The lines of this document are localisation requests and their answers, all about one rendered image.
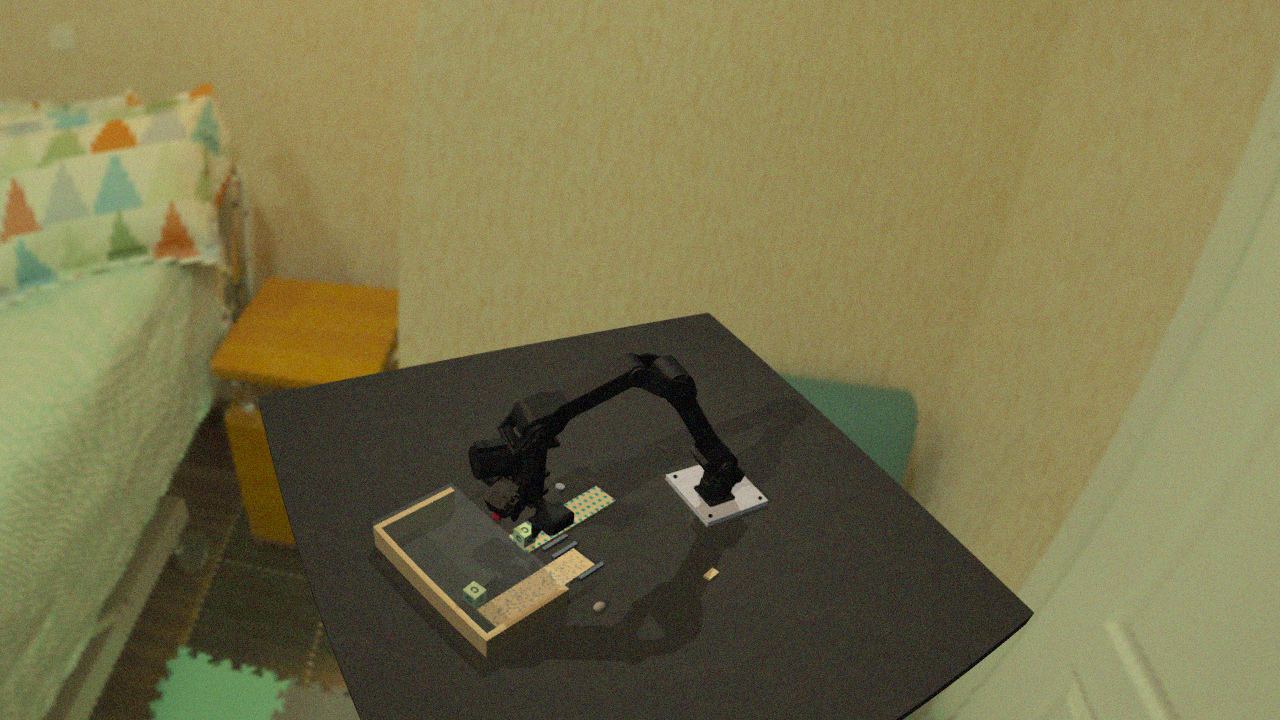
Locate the tan speckled strip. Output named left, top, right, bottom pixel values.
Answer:
left=547, top=548, right=595, bottom=584

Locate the tan strip with teal polka dots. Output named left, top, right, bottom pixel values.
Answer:
left=525, top=486, right=616, bottom=552

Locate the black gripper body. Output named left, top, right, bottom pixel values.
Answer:
left=483, top=468, right=573, bottom=536

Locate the light green letter cube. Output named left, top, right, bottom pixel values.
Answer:
left=513, top=521, right=536, bottom=548

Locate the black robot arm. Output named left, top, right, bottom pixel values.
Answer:
left=468, top=354, right=745, bottom=518

